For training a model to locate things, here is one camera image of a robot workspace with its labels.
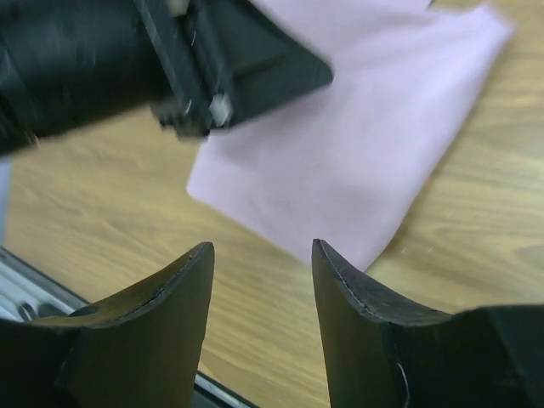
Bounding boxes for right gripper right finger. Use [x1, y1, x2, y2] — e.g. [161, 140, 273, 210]
[312, 240, 543, 407]

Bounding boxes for aluminium frame rail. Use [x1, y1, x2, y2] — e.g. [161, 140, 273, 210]
[1, 247, 257, 408]

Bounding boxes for pink tank top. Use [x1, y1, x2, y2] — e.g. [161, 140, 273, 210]
[187, 1, 514, 269]

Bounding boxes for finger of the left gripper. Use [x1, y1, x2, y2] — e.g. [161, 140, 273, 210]
[186, 1, 333, 129]

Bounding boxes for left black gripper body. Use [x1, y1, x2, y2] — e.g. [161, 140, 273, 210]
[1, 1, 232, 155]

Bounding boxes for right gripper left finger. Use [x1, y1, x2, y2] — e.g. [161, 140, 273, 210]
[1, 242, 214, 407]

